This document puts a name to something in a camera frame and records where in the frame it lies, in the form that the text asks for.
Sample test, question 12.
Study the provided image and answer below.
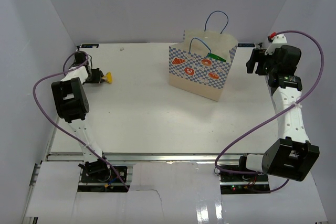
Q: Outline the left black corner label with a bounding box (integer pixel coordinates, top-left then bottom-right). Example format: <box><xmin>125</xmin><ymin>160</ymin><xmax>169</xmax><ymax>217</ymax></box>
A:
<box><xmin>80</xmin><ymin>44</ymin><xmax>99</xmax><ymax>49</ymax></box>

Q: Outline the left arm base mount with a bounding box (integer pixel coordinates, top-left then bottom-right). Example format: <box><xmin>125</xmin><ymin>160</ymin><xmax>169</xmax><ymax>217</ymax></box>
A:
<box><xmin>77</xmin><ymin>164</ymin><xmax>128</xmax><ymax>193</ymax></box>

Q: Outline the green Fox's candy bag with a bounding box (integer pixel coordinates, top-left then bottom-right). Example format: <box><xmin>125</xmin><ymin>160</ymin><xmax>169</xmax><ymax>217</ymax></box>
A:
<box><xmin>207</xmin><ymin>53</ymin><xmax>226</xmax><ymax>62</ymax></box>

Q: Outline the right black corner label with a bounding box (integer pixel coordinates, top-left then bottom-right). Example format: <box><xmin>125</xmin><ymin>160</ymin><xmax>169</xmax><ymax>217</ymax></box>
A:
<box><xmin>238</xmin><ymin>43</ymin><xmax>255</xmax><ymax>48</ymax></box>

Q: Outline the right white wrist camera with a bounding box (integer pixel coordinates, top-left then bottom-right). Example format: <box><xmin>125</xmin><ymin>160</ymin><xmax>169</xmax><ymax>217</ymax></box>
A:
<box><xmin>265</xmin><ymin>33</ymin><xmax>287</xmax><ymax>56</ymax></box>

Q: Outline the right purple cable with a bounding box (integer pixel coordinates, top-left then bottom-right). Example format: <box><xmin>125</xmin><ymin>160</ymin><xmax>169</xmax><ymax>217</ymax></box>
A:
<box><xmin>214</xmin><ymin>30</ymin><xmax>324</xmax><ymax>193</ymax></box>

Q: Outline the black corner label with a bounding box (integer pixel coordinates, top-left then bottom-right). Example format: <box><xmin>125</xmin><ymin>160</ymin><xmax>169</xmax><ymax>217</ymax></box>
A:
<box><xmin>80</xmin><ymin>44</ymin><xmax>99</xmax><ymax>49</ymax></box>
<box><xmin>238</xmin><ymin>43</ymin><xmax>255</xmax><ymax>48</ymax></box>

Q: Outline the checkered paper bag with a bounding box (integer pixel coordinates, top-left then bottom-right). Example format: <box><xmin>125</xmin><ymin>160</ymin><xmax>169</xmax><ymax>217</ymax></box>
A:
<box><xmin>169</xmin><ymin>10</ymin><xmax>238</xmax><ymax>101</ymax></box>

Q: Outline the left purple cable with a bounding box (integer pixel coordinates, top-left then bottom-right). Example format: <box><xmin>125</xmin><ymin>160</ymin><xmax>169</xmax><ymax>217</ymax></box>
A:
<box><xmin>33</xmin><ymin>52</ymin><xmax>130</xmax><ymax>191</ymax></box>

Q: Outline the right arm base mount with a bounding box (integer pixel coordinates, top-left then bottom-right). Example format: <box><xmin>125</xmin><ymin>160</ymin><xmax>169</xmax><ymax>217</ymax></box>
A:
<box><xmin>214</xmin><ymin>167</ymin><xmax>270</xmax><ymax>195</ymax></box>

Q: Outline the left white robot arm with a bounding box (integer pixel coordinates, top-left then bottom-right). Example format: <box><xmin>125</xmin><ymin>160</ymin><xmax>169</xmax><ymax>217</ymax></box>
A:
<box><xmin>51</xmin><ymin>51</ymin><xmax>112</xmax><ymax>182</ymax></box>

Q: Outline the yellow M&M's pack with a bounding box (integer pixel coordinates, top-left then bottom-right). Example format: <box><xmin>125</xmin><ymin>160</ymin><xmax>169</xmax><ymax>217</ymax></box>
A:
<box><xmin>101</xmin><ymin>72</ymin><xmax>113</xmax><ymax>84</ymax></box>

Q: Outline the purple cable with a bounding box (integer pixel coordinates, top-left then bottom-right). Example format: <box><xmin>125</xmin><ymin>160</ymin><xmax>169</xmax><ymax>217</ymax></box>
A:
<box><xmin>214</xmin><ymin>30</ymin><xmax>324</xmax><ymax>193</ymax></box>
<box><xmin>33</xmin><ymin>52</ymin><xmax>130</xmax><ymax>191</ymax></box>

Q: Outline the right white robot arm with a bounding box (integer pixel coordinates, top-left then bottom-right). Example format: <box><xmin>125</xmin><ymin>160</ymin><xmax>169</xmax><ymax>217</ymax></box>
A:
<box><xmin>237</xmin><ymin>45</ymin><xmax>320</xmax><ymax>182</ymax></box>

